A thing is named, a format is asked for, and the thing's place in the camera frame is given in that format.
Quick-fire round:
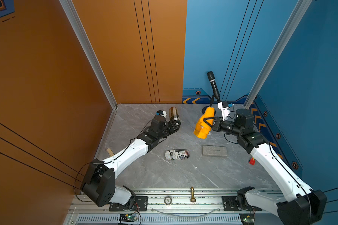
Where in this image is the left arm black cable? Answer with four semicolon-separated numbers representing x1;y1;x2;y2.
74;120;154;203

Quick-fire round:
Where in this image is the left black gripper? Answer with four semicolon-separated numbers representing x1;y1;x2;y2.
157;119;181;142

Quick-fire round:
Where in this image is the left green circuit board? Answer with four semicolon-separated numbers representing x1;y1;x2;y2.
119;214;138;224

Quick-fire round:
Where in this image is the right green circuit board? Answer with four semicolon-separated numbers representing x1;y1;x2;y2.
239;214;255;225

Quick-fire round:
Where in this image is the plaid eyeglass case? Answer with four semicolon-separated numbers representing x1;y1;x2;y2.
169;107;180;122

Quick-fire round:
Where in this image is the newspaper print eyeglass case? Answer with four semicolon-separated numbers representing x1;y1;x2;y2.
165;149;190;161

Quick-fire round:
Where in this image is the grey rectangular eyeglass case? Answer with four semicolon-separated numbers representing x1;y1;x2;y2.
202;145;228;157

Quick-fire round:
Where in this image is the red yellow small toy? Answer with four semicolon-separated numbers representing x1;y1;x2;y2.
249;158;256;166

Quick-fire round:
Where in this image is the orange fluffy cloth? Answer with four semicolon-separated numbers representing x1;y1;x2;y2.
193;107;215;139

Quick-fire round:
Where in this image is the black microphone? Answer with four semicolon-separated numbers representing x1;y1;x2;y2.
207;71;221;102

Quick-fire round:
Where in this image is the aluminium front rail frame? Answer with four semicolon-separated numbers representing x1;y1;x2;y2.
63;188;282;225

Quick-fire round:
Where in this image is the brass chess piece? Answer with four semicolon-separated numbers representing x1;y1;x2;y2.
190;187;196;203

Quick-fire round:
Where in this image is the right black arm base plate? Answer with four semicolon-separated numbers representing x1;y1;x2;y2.
222;196;262;212

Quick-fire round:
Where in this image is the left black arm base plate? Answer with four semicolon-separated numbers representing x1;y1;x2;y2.
109;196;148;212

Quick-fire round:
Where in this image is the wooden stick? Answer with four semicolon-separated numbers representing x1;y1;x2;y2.
107;148;114;157

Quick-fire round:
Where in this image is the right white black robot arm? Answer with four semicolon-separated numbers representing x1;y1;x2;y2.
195;107;327;225

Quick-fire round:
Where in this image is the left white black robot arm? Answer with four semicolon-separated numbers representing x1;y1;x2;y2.
80;111;181;209

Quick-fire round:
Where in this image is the green circuit board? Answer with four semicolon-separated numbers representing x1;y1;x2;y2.
119;214;138;224
239;214;255;225

